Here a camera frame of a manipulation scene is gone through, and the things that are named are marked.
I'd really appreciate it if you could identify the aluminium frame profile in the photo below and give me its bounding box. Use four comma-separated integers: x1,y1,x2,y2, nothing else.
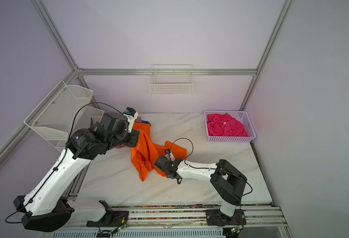
0,0,296,185

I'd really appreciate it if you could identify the white mesh shelf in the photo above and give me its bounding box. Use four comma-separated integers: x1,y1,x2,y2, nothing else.
48,106,104,152
24,81,93,140

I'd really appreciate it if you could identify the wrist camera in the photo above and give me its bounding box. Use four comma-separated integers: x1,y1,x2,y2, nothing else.
165,149,172,160
123,107,138,133

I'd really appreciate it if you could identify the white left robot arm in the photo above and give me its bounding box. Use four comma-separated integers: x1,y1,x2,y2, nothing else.
14,108,139,233

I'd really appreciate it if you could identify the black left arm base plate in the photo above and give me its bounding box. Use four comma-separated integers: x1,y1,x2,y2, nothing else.
86,211,129,228

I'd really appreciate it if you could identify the lilac perforated plastic basket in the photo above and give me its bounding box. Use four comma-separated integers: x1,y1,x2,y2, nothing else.
204,111,256,143

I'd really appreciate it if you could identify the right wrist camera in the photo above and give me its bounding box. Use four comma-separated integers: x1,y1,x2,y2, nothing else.
165,149,172,160

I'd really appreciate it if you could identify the orange t-shirt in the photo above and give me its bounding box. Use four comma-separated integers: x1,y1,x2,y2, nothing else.
131,123,187,182

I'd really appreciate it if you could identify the folded mauve t-shirt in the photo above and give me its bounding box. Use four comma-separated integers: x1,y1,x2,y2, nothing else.
117,117,142,149

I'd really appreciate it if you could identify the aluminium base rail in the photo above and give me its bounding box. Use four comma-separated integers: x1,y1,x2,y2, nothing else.
40,204,292,238

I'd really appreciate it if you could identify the folded blue t-shirt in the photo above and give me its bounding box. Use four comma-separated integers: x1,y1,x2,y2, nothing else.
141,120,151,125

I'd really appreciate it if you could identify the white mesh lower shelf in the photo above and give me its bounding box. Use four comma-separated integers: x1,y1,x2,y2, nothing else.
48,106,104,152

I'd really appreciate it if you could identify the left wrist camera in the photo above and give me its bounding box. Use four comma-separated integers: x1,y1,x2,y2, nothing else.
123,107,138,133

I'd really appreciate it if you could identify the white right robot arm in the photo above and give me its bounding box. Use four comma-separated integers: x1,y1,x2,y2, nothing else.
154,156,248,220

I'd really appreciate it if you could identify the white mesh upper shelf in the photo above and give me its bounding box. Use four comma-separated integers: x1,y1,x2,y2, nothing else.
24,81,93,140

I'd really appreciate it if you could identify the pink t-shirt in basket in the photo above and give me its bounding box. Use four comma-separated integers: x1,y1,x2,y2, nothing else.
207,114,248,137

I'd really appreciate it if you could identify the white wire wall basket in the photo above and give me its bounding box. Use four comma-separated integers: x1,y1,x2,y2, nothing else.
149,64,194,95

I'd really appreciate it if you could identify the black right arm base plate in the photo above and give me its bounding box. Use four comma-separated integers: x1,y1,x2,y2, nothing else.
205,209,247,227

